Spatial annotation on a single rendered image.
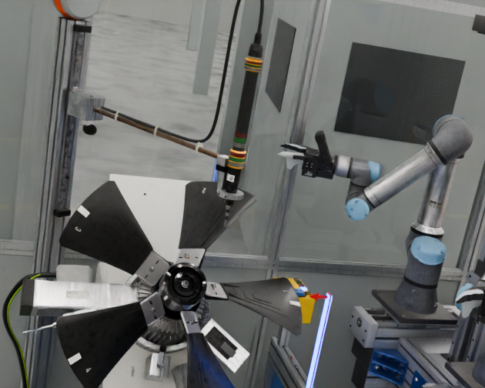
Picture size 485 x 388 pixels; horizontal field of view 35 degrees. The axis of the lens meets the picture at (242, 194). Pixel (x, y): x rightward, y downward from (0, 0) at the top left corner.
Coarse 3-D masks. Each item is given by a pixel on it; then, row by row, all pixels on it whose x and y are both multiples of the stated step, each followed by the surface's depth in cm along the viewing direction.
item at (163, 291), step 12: (180, 264) 205; (192, 264) 206; (168, 276) 203; (180, 276) 204; (192, 276) 205; (204, 276) 206; (156, 288) 212; (168, 288) 202; (180, 288) 204; (192, 288) 204; (204, 288) 205; (168, 300) 203; (180, 300) 201; (192, 300) 202; (168, 312) 210
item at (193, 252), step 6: (180, 252) 217; (186, 252) 215; (192, 252) 214; (198, 252) 213; (204, 252) 212; (180, 258) 215; (192, 258) 213; (198, 258) 211; (174, 264) 214; (198, 264) 210
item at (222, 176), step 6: (222, 156) 204; (216, 162) 204; (222, 162) 203; (216, 168) 204; (222, 168) 202; (228, 168) 203; (222, 174) 203; (222, 180) 204; (222, 186) 204; (222, 192) 202; (240, 192) 205; (228, 198) 201; (234, 198) 201; (240, 198) 202
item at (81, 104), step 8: (72, 96) 236; (80, 96) 234; (88, 96) 235; (96, 96) 237; (72, 104) 236; (80, 104) 234; (88, 104) 233; (96, 104) 235; (104, 104) 237; (72, 112) 237; (80, 112) 235; (88, 112) 234; (96, 112) 236; (88, 120) 235
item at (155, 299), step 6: (156, 294) 204; (144, 300) 202; (150, 300) 203; (156, 300) 205; (144, 306) 203; (150, 306) 204; (156, 306) 206; (162, 306) 207; (144, 312) 204; (150, 312) 205; (156, 312) 207; (162, 312) 208; (150, 318) 206; (150, 324) 207
